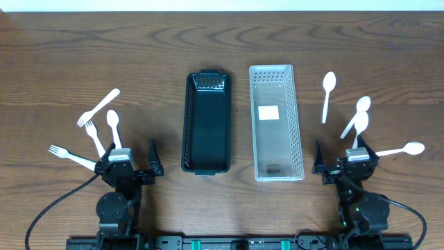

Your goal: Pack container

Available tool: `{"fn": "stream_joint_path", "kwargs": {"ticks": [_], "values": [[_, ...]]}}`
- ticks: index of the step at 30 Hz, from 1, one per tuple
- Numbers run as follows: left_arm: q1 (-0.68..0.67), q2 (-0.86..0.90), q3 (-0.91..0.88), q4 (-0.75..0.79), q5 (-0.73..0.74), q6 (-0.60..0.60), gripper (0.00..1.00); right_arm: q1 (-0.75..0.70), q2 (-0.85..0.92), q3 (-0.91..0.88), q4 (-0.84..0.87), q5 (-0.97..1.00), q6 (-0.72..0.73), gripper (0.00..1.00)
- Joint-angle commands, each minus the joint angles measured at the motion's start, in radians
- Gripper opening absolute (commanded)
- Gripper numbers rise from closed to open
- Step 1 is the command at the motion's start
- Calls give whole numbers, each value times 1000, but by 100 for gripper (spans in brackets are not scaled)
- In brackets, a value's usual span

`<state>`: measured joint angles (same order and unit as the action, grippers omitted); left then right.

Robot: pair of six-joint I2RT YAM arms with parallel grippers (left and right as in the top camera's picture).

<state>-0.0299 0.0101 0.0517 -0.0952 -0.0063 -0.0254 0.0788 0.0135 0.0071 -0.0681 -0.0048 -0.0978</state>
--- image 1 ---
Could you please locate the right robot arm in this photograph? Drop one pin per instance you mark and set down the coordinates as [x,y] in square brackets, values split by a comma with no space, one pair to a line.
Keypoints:
[363,215]

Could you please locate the white spoon pair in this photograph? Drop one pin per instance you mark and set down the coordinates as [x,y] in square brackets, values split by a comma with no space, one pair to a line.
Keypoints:
[361,123]
[362,105]

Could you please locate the white fork far left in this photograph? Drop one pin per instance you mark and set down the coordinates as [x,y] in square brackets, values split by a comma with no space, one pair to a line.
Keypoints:
[63,153]

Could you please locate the white fork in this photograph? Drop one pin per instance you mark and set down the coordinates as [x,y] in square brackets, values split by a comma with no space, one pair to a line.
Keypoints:
[63,153]
[91,130]
[86,116]

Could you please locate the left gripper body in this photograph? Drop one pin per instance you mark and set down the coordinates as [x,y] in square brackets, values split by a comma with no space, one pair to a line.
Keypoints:
[131,172]

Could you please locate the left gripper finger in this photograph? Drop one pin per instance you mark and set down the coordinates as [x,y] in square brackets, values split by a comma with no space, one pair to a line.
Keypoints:
[105,156]
[153,158]

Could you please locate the white fork upper left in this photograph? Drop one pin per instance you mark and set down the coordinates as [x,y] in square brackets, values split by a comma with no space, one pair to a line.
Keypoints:
[86,116]

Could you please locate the white fork middle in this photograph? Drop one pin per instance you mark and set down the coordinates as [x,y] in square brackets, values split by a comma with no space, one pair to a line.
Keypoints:
[91,130]

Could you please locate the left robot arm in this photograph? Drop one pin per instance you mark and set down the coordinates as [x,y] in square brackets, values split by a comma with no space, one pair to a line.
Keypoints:
[118,211]

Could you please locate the white spoon upper pair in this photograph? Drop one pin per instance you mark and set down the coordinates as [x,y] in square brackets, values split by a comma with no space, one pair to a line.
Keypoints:
[362,105]

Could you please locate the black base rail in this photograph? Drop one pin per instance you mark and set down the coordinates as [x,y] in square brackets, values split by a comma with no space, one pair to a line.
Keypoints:
[308,242]

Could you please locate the black plastic basket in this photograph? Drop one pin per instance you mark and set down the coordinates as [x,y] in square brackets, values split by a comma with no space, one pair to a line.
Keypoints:
[206,141]

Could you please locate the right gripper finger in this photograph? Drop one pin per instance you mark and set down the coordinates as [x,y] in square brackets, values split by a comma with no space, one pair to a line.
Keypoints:
[318,160]
[362,144]

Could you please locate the white spoon lower pair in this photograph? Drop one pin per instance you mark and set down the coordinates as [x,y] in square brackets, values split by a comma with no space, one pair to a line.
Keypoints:
[361,123]

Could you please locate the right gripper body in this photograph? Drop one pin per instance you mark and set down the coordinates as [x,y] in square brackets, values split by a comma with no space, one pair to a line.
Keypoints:
[334,175]

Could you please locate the clear plastic basket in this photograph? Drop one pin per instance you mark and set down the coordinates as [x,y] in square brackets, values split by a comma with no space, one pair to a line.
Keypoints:
[277,146]

